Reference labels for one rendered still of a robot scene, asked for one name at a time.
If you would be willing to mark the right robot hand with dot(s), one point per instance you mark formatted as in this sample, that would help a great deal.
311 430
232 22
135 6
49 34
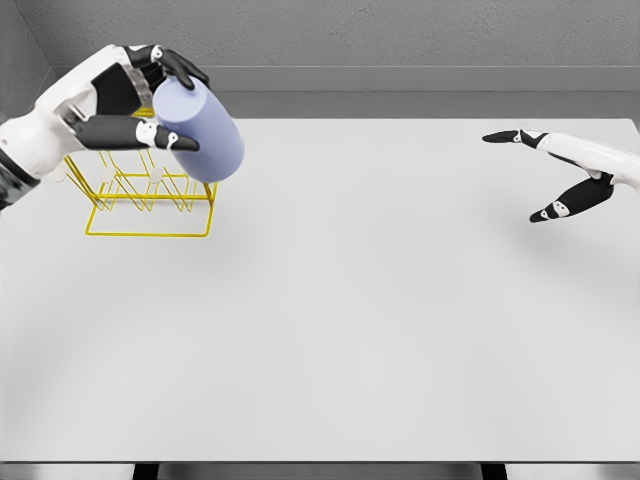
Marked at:
575 155

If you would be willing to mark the lavender blue cup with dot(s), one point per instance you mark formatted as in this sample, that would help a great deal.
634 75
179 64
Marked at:
200 130

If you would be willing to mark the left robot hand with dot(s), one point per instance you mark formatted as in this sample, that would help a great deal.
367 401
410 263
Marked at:
75 102

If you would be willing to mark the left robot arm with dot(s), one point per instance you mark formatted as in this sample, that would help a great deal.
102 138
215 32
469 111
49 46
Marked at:
25 145

